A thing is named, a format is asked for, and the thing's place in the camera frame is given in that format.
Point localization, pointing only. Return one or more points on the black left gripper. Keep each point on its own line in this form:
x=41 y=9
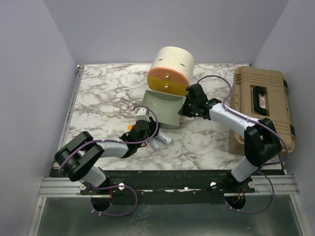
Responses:
x=152 y=126

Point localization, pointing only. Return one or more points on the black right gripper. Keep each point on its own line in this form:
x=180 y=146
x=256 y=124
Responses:
x=183 y=111

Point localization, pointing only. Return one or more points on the lavender white bottle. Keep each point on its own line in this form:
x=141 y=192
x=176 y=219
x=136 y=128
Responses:
x=154 y=144

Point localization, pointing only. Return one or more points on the white blue tube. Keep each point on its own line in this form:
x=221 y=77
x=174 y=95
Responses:
x=164 y=138

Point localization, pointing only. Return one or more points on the grey bottom drawer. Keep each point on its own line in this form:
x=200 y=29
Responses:
x=165 y=106

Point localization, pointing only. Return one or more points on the yellow drawer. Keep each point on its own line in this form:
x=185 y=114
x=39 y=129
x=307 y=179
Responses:
x=166 y=86

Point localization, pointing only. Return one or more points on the cream round drawer organizer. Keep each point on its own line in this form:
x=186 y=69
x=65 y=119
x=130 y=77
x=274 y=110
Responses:
x=177 y=59

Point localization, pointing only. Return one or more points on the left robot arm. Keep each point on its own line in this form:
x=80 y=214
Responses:
x=78 y=157

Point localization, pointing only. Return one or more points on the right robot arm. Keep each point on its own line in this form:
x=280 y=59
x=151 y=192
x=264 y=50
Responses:
x=261 y=142

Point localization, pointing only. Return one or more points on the tan plastic tool case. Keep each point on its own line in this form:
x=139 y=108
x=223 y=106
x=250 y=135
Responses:
x=261 y=93

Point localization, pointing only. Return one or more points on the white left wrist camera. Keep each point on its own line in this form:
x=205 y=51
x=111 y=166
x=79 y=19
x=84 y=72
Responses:
x=142 y=114

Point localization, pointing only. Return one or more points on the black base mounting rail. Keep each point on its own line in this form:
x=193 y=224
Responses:
x=167 y=188

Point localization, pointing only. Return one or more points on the aluminium frame rail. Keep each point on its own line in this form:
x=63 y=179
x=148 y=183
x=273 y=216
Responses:
x=259 y=185

